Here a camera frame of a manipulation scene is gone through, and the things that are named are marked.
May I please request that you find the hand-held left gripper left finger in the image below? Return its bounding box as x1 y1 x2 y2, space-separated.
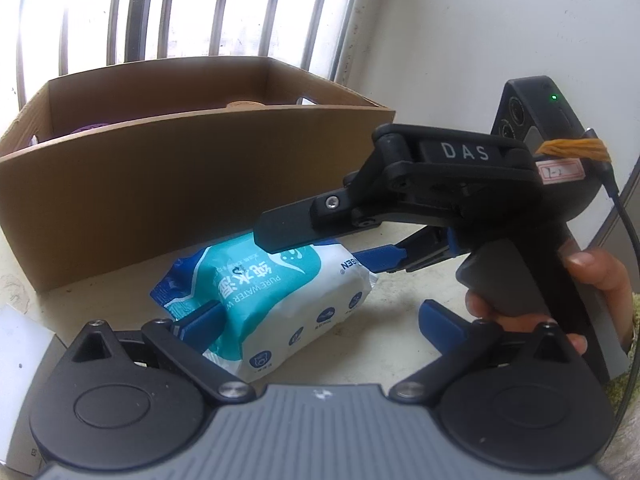
72 300 256 403

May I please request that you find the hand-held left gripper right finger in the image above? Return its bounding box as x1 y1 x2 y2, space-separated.
389 299 569 403

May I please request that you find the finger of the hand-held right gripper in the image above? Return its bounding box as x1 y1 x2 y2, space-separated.
351 227 464 274
252 187 386 255

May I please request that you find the teal wet wipes pack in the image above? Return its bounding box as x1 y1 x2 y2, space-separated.
150 230 376 376

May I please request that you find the brown cardboard box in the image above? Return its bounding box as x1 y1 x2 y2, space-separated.
0 56 396 293

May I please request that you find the white rectangular box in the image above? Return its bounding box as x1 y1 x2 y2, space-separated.
0 305 67 480

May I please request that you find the person's right hand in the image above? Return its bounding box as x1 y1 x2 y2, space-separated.
465 249 635 356

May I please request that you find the orange yarn tie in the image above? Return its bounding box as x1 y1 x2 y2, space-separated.
534 137 609 164

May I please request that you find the barred window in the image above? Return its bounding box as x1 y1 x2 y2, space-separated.
0 0 373 111

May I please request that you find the black cable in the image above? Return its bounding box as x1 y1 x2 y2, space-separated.
582 127 640 258

